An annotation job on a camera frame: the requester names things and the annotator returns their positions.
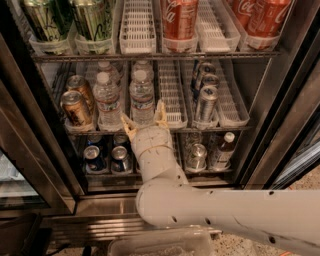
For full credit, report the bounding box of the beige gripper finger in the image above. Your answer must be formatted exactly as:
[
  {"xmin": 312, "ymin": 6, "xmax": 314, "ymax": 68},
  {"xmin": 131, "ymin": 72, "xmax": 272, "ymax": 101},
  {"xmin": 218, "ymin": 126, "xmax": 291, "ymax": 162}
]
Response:
[
  {"xmin": 154, "ymin": 100, "xmax": 169, "ymax": 129},
  {"xmin": 121, "ymin": 113, "xmax": 137, "ymax": 141}
]

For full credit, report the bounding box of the middle silver slim can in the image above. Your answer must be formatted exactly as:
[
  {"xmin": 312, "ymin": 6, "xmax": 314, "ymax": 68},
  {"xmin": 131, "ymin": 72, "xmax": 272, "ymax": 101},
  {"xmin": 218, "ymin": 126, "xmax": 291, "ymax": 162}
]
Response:
[{"xmin": 193, "ymin": 74, "xmax": 220, "ymax": 100}]

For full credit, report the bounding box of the empty white tray middle shelf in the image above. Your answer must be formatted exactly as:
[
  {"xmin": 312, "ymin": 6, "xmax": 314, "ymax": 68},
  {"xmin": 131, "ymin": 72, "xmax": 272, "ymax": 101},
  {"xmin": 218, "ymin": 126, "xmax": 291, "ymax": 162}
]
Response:
[{"xmin": 158, "ymin": 60, "xmax": 188, "ymax": 129}]

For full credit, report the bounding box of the brown drink bottle white cap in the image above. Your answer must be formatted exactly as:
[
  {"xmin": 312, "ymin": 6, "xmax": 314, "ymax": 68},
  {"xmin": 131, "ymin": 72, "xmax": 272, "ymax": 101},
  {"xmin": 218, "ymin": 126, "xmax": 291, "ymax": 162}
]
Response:
[{"xmin": 209, "ymin": 132, "xmax": 235, "ymax": 171}]

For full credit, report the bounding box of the rear silver slim can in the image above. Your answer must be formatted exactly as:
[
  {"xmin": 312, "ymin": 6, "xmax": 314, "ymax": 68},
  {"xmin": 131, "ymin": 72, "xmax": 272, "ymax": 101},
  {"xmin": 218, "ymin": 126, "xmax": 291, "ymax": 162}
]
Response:
[{"xmin": 191, "ymin": 61, "xmax": 216, "ymax": 90}]

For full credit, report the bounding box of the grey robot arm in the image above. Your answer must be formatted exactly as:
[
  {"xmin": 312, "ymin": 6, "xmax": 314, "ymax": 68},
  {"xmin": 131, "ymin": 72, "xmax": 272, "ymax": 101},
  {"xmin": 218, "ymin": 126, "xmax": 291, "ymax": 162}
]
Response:
[{"xmin": 121, "ymin": 102, "xmax": 320, "ymax": 256}]

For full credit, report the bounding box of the blue can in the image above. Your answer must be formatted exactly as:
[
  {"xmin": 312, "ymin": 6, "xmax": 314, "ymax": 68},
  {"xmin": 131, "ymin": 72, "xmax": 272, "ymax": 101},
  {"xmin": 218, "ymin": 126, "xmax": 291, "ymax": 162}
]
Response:
[
  {"xmin": 87, "ymin": 135, "xmax": 108, "ymax": 157},
  {"xmin": 83, "ymin": 145, "xmax": 105, "ymax": 171},
  {"xmin": 111, "ymin": 146, "xmax": 132, "ymax": 174},
  {"xmin": 113, "ymin": 134, "xmax": 131, "ymax": 151}
]

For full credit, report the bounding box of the front gold can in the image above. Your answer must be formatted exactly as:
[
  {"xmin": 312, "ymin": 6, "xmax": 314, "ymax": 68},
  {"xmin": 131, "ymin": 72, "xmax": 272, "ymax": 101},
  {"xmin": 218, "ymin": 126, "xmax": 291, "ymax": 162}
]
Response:
[{"xmin": 60, "ymin": 90, "xmax": 92, "ymax": 127}]

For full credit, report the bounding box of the front silver slim can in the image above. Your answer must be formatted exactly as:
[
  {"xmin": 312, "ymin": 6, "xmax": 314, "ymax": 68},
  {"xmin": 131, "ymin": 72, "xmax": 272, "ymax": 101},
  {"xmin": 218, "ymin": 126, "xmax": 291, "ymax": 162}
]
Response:
[{"xmin": 195, "ymin": 85, "xmax": 218, "ymax": 122}]

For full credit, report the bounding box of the centre red cola can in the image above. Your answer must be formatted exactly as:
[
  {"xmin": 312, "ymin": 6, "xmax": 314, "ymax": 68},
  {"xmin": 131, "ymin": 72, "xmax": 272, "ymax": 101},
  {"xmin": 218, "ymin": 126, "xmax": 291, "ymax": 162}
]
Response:
[{"xmin": 160, "ymin": 0, "xmax": 198, "ymax": 40}]

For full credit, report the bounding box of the right front red cola can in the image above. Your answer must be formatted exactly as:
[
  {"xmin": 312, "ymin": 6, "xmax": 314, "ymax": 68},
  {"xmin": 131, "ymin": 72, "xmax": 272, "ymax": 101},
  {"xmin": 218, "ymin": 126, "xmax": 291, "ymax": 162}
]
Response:
[{"xmin": 247, "ymin": 0, "xmax": 291, "ymax": 38}]

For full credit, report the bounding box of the open fridge door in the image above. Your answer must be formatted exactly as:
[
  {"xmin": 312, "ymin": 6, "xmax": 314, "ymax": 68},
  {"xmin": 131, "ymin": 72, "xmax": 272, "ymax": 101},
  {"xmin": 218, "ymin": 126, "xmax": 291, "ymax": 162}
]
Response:
[{"xmin": 239, "ymin": 17, "xmax": 320, "ymax": 189}]

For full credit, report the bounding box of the right green can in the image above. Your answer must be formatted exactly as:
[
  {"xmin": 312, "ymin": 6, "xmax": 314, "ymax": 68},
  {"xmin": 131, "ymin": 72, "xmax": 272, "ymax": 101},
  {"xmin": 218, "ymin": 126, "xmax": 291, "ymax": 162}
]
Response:
[{"xmin": 69, "ymin": 0, "xmax": 112, "ymax": 41}]

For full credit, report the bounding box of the front left blue can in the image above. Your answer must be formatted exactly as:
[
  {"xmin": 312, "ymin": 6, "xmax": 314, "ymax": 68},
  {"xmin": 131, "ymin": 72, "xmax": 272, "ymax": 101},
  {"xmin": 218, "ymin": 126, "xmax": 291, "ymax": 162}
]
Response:
[{"xmin": 83, "ymin": 145, "xmax": 105, "ymax": 171}]

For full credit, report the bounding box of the silver can bottom shelf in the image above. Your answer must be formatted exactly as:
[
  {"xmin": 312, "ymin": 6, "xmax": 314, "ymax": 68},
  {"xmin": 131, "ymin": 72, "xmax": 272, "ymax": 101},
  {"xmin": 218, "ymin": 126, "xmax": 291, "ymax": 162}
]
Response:
[{"xmin": 186, "ymin": 143, "xmax": 207, "ymax": 172}]

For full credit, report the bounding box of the rear gold can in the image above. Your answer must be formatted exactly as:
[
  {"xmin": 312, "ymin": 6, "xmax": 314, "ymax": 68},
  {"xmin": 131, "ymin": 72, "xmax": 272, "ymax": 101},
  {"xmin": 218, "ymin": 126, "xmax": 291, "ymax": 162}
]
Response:
[{"xmin": 66, "ymin": 75, "xmax": 94, "ymax": 112}]

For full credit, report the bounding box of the empty white tray top shelf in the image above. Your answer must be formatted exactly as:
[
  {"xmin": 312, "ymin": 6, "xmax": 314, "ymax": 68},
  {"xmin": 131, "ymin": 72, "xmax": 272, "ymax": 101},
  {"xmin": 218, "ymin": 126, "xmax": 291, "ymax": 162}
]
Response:
[{"xmin": 119, "ymin": 0, "xmax": 156, "ymax": 54}]

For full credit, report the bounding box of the gold can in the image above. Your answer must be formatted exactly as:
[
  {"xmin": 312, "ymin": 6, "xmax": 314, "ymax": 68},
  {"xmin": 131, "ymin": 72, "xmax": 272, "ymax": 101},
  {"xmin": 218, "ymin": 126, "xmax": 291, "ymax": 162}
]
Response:
[
  {"xmin": 60, "ymin": 90, "xmax": 92, "ymax": 127},
  {"xmin": 66, "ymin": 75, "xmax": 94, "ymax": 112}
]

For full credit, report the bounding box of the left green can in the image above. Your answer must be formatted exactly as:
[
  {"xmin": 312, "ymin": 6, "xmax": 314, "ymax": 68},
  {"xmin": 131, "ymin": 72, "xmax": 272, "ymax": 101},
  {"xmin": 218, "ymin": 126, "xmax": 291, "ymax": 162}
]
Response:
[{"xmin": 19, "ymin": 0, "xmax": 72, "ymax": 42}]

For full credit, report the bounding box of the red cola can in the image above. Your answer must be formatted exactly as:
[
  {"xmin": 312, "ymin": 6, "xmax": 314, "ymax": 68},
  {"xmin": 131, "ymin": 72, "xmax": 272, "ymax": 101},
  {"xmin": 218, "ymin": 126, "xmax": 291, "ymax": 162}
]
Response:
[
  {"xmin": 232, "ymin": 0, "xmax": 256, "ymax": 27},
  {"xmin": 160, "ymin": 0, "xmax": 198, "ymax": 40},
  {"xmin": 247, "ymin": 0, "xmax": 291, "ymax": 38}
]

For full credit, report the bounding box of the silver slim can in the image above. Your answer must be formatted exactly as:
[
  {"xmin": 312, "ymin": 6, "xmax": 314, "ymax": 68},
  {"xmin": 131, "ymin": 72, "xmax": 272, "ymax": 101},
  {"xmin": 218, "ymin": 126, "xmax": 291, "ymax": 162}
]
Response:
[
  {"xmin": 193, "ymin": 74, "xmax": 220, "ymax": 100},
  {"xmin": 191, "ymin": 61, "xmax": 216, "ymax": 90},
  {"xmin": 195, "ymin": 85, "xmax": 218, "ymax": 122}
]

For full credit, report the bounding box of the right rear red cola can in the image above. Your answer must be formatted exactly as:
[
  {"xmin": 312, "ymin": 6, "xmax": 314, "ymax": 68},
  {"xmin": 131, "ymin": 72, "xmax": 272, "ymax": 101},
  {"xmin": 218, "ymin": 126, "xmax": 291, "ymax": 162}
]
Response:
[{"xmin": 232, "ymin": 0, "xmax": 256, "ymax": 27}]

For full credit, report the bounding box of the empty white tray shelf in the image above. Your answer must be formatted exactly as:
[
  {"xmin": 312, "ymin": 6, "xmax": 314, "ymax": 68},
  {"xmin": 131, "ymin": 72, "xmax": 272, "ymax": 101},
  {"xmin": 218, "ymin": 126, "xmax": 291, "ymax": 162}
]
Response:
[
  {"xmin": 158, "ymin": 60, "xmax": 188, "ymax": 129},
  {"xmin": 119, "ymin": 0, "xmax": 156, "ymax": 54}
]

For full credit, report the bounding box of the rear left blue can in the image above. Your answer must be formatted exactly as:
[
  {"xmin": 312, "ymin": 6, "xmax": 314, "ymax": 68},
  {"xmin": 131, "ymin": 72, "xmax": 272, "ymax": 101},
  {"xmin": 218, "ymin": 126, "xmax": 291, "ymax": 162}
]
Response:
[{"xmin": 87, "ymin": 135, "xmax": 108, "ymax": 157}]

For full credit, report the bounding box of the green can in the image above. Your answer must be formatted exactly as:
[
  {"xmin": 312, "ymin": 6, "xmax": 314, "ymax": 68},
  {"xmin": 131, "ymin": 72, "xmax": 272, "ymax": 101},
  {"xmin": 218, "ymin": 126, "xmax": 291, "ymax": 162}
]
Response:
[
  {"xmin": 69, "ymin": 0, "xmax": 112, "ymax": 41},
  {"xmin": 19, "ymin": 0, "xmax": 72, "ymax": 42}
]

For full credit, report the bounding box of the water bottle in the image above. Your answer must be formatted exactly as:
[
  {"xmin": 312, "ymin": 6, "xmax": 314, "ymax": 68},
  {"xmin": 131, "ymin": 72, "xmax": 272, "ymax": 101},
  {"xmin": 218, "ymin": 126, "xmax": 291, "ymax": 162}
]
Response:
[
  {"xmin": 93, "ymin": 72, "xmax": 122, "ymax": 131},
  {"xmin": 131, "ymin": 60, "xmax": 154, "ymax": 80},
  {"xmin": 98, "ymin": 61, "xmax": 120, "ymax": 85},
  {"xmin": 129, "ymin": 70, "xmax": 155, "ymax": 126}
]

